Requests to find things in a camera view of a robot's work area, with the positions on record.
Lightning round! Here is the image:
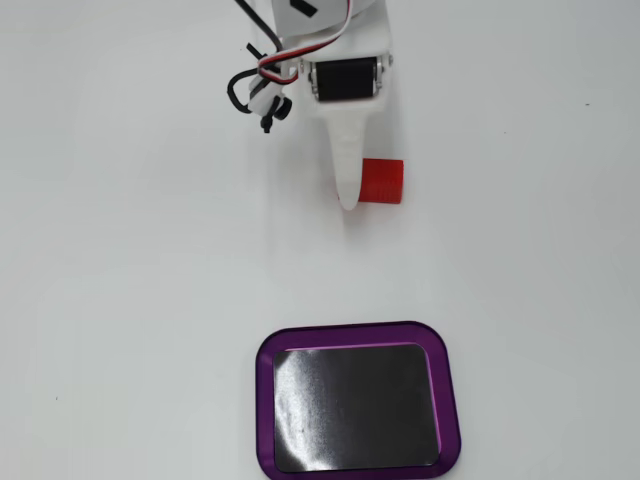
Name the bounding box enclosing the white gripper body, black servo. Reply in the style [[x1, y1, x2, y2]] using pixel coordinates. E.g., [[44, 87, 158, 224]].
[[279, 0, 392, 103]]

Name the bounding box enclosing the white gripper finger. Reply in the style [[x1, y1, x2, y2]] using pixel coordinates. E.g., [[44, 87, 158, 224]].
[[305, 53, 394, 212]]

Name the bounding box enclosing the red cube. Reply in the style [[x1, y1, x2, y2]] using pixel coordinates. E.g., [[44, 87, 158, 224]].
[[360, 157, 405, 205]]

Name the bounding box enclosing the black zip tie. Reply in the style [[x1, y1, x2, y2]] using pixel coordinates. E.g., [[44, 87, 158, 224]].
[[259, 96, 294, 135]]

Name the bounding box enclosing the purple tray with black mat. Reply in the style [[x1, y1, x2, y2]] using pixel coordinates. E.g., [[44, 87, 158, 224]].
[[255, 320, 462, 480]]

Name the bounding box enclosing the red white black servo cable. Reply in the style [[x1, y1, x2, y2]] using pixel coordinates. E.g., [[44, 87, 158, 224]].
[[257, 0, 369, 86]]

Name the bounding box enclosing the white cable connector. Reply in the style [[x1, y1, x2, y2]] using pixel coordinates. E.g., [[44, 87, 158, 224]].
[[248, 69, 296, 119]]

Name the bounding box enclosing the thin black cable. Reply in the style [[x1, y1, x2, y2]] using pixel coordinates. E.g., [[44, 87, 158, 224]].
[[227, 0, 281, 114]]

